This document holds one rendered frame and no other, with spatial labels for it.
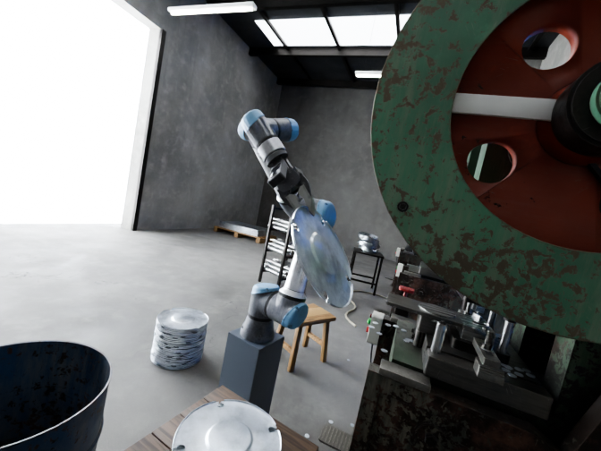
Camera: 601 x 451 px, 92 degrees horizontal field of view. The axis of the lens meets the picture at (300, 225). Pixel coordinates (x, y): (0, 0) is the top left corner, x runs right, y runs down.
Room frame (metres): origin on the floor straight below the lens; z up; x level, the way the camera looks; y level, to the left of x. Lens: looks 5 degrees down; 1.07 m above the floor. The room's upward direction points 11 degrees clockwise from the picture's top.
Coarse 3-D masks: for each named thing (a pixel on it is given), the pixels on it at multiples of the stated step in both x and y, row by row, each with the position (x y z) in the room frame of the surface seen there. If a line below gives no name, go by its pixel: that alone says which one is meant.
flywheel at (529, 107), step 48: (576, 0) 0.62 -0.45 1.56; (480, 48) 0.67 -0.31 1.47; (576, 48) 0.61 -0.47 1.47; (480, 96) 0.61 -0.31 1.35; (528, 96) 0.63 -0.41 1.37; (576, 96) 0.51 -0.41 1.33; (480, 144) 0.67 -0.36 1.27; (528, 144) 0.62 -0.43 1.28; (576, 144) 0.53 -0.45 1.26; (480, 192) 0.64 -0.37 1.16; (528, 192) 0.61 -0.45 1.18; (576, 192) 0.59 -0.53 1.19; (576, 240) 0.58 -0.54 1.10
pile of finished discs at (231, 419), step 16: (224, 400) 0.88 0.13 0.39; (240, 400) 0.89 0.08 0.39; (192, 416) 0.79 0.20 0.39; (208, 416) 0.80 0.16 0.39; (224, 416) 0.82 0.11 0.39; (240, 416) 0.83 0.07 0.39; (256, 416) 0.84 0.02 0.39; (176, 432) 0.72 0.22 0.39; (192, 432) 0.74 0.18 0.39; (208, 432) 0.74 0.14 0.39; (224, 432) 0.75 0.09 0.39; (240, 432) 0.76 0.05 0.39; (256, 432) 0.78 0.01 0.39; (272, 432) 0.81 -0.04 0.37; (176, 448) 0.69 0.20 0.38; (192, 448) 0.69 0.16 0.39; (208, 448) 0.70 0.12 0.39; (224, 448) 0.70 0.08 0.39; (240, 448) 0.71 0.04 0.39; (256, 448) 0.73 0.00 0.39; (272, 448) 0.74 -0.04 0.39
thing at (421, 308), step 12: (396, 300) 1.04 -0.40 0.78; (408, 300) 1.07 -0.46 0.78; (420, 312) 0.96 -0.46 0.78; (432, 312) 0.96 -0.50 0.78; (444, 312) 0.99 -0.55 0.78; (456, 312) 1.03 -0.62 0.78; (420, 324) 0.98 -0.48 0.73; (432, 324) 0.96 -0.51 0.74; (456, 324) 0.92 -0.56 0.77; (420, 336) 0.97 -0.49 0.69
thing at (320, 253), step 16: (304, 208) 0.81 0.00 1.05; (304, 224) 0.76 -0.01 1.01; (320, 224) 0.85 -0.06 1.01; (304, 240) 0.72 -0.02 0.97; (320, 240) 0.78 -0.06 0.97; (336, 240) 0.90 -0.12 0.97; (304, 256) 0.68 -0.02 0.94; (320, 256) 0.74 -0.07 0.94; (336, 256) 0.84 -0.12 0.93; (304, 272) 0.64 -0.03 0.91; (320, 272) 0.71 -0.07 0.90; (336, 272) 0.79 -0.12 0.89; (320, 288) 0.67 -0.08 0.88; (336, 288) 0.74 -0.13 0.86; (352, 288) 0.82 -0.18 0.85; (336, 304) 0.70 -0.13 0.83
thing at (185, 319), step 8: (160, 312) 1.67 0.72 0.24; (168, 312) 1.70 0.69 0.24; (176, 312) 1.73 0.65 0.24; (184, 312) 1.75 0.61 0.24; (192, 312) 1.77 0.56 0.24; (200, 312) 1.79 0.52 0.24; (160, 320) 1.59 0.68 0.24; (168, 320) 1.61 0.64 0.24; (176, 320) 1.61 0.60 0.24; (184, 320) 1.63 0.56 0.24; (192, 320) 1.66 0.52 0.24; (200, 320) 1.68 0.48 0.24; (176, 328) 1.53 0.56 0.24; (184, 328) 1.55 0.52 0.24; (192, 328) 1.56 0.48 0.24
